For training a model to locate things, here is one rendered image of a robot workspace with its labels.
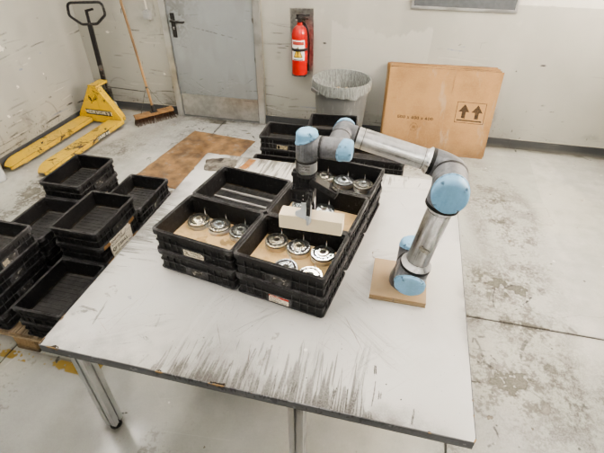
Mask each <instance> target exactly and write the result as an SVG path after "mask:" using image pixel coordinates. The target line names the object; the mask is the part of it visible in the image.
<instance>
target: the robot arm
mask: <svg viewBox="0 0 604 453"><path fill-rule="evenodd" d="M295 145H296V168H295V167H294V168H293V171H292V172H291V176H292V181H293V183H292V185H291V188H290V201H293V202H296V203H301V204H302V205H301V209H299V210H297V211H296V212H295V215H296V216H297V217H299V218H303V219H305V220H306V225H307V226H308V225H309V224H310V223H311V216H312V215H311V213H312V209H315V201H316V189H318V190H319V191H321V192H322V193H324V194H326V195H327V196H329V197H331V198H332V199H335V198H336V197H337V196H338V194H339V188H337V187H335V186H334V185H332V184H330V183H329V182H327V181H326V180H324V179H323V178H321V177H319V176H318V175H316V171H317V158H320V159H326V160H334V161H338V162H350V160H351V159H352V156H353V151H354V147H355V148H358V149H360V150H363V151H366V152H369V153H371V154H374V155H379V156H382V157H384V158H387V159H390V160H394V161H397V162H399V163H402V164H407V165H410V166H412V167H415V168H418V169H421V170H422V173H425V174H428V175H429V176H430V177H432V182H431V187H430V190H429V192H428V195H427V197H426V199H425V205H426V206H427V209H426V211H425V213H424V215H423V218H422V222H421V224H420V225H419V228H418V230H417V232H416V235H408V236H404V237H403V238H402V239H401V241H400V243H399V249H398V254H397V259H396V264H395V267H394V268H393V270H391V272H390V275H389V282H390V284H391V286H392V287H393V288H394V289H396V290H398V291H399V292H400V293H402V294H404V295H407V296H415V295H420V294H421V293H423V291H424V290H425V287H426V284H425V282H426V279H427V277H428V275H429V273H430V271H431V258H432V256H433V255H434V252H435V250H436V248H437V246H438V244H439V242H440V239H441V238H442V236H443V234H444V231H445V229H446V227H447V225H448V223H449V221H450V219H451V217H454V216H456V215H457V214H458V212H459V211H460V210H462V209H463V208H464V207H465V206H466V204H467V203H468V201H469V198H470V186H469V178H468V169H467V166H466V164H465V163H464V161H463V160H461V159H460V158H459V157H457V156H456V155H453V154H451V153H449V152H447V151H444V150H441V149H438V148H436V147H432V148H426V147H421V146H418V145H415V144H412V143H409V142H406V141H403V140H401V139H398V138H393V137H390V136H387V135H384V134H381V133H378V132H376V131H373V130H370V129H365V128H363V127H359V126H356V125H355V123H354V121H353V120H351V119H349V118H341V119H339V120H338V121H337V122H336V123H335V125H334V126H333V131H332V133H331V135H330V137H324V136H319V134H318V131H317V129H316V128H313V127H302V128H300V129H298V130H297V132H296V141H295ZM293 186H294V187H293ZM292 187H293V188H292ZM291 193H292V199H291Z"/></svg>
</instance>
